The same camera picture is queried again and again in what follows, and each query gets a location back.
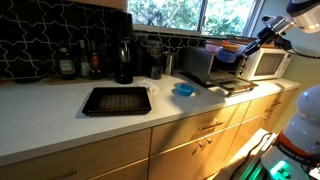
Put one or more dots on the robot base platform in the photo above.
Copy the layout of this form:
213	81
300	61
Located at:
276	170

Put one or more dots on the glass toaster oven door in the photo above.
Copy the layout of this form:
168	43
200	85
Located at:
233	86

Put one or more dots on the wooden upper cabinet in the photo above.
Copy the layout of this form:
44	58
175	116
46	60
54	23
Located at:
106	3

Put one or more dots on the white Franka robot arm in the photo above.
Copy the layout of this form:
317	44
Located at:
310	106

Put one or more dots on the wooden board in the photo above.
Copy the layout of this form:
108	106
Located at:
53	80

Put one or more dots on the small blue bowl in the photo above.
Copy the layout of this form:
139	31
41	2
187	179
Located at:
185	90

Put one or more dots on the kitchen window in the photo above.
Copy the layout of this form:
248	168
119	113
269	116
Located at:
166	13

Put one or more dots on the silver oven knob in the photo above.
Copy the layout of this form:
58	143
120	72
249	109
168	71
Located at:
243	67
241	73

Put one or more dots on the clear glass bottle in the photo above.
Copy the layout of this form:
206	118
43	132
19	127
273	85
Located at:
84	63

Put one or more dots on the glass grinder jar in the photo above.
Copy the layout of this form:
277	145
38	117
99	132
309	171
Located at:
155	63

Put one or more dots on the steel canister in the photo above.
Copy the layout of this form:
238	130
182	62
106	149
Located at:
169	63

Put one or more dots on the tall black drink machine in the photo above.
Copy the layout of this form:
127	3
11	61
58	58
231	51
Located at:
123	50

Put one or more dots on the dark bottle red label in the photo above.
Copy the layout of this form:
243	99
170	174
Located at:
95	65

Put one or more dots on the blue mixing bowl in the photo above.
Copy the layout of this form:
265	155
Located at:
226	55

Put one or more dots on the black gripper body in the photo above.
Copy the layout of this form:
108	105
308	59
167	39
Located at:
265	37

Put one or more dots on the silver toaster oven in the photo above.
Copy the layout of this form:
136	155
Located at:
196	63

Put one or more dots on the black baking tray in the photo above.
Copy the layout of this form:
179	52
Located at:
116	101

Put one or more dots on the red item in basket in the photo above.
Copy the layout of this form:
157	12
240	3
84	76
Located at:
226	42

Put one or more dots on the pink plastic bowl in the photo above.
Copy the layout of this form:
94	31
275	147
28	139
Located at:
211	47

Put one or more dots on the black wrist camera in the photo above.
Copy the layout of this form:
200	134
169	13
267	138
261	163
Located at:
283	43

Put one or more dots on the small metal cabinet knob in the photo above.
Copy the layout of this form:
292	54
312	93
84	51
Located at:
208	140
200	143

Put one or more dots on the dark bottle green label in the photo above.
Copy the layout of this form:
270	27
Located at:
66	65

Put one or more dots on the white microwave oven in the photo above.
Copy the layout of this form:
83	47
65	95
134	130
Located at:
270	66

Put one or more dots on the white crumpled paper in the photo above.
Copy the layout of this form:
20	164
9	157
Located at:
146	86

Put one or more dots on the wooden base cabinet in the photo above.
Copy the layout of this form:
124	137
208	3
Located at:
100	156

